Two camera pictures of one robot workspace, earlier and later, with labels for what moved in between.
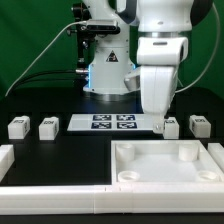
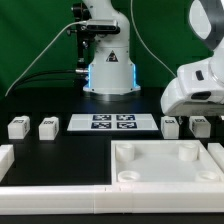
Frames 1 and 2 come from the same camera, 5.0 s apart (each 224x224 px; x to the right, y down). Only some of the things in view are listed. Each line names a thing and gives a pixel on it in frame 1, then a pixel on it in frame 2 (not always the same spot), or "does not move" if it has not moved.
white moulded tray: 164,162 does not move
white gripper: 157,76 → 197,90
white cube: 48,128 does not move
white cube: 200,126 does not move
